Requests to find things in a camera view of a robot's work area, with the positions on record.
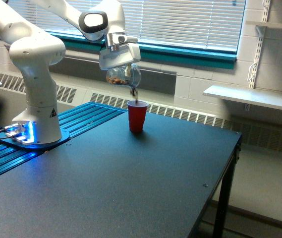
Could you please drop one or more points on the white window blinds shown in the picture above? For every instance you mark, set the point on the white window blinds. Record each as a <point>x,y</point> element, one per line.
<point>196,24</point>

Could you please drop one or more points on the teal window sill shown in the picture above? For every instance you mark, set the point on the teal window sill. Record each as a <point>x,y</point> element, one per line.
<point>180,55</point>

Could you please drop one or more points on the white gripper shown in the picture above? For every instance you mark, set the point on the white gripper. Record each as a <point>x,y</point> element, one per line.
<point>120,50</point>

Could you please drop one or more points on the clear plastic cup with nuts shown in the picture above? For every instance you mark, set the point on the clear plastic cup with nuts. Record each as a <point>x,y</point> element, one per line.
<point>116,76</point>

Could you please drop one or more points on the white slotted shelf rail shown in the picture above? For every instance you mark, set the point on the white slotted shelf rail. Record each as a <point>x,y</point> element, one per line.
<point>260,28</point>

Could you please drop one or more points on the upper white wall shelf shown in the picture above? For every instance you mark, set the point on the upper white wall shelf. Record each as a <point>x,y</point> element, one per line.
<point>265,24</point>

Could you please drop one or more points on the black table leg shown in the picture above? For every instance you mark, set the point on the black table leg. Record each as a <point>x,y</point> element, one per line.
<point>224,196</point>

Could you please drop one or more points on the white radiator vent cover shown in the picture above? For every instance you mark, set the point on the white radiator vent cover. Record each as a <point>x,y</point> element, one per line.
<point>253,134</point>

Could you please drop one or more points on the red plastic cup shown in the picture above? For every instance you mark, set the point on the red plastic cup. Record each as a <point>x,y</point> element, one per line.
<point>136,115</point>

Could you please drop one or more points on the white wall shelf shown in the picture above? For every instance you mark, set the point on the white wall shelf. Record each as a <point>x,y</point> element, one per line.
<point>256,97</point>
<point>265,24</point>

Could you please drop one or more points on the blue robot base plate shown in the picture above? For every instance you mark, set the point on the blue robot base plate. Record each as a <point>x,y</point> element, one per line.
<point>65,137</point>

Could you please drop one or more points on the lower white wall shelf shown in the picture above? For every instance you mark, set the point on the lower white wall shelf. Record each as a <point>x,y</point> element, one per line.
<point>256,97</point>

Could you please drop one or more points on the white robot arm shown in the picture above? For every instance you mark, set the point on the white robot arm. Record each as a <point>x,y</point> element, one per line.
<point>94,24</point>

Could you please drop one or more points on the blue ribbed aluminium table section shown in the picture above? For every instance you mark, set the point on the blue ribbed aluminium table section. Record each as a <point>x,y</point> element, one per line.
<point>46,126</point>

